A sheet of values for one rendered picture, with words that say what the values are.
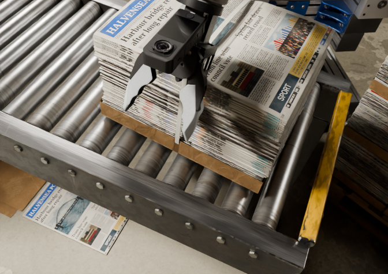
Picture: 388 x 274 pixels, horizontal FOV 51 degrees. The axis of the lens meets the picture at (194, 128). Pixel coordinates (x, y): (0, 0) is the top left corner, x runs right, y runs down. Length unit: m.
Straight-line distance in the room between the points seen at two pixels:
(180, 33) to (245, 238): 0.40
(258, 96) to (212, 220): 0.26
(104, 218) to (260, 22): 1.09
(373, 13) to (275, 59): 0.93
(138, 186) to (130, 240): 0.84
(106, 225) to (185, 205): 0.89
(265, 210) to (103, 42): 0.44
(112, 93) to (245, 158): 0.30
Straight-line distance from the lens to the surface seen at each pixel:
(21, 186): 1.80
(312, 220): 0.82
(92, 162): 0.84
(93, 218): 1.68
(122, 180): 0.82
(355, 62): 2.61
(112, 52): 0.76
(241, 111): 0.67
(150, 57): 0.54
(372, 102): 1.49
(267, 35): 0.80
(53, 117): 0.94
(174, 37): 0.56
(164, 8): 0.81
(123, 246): 1.63
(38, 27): 1.17
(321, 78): 1.12
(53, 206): 1.72
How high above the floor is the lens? 1.49
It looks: 50 degrees down
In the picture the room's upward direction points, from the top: 10 degrees clockwise
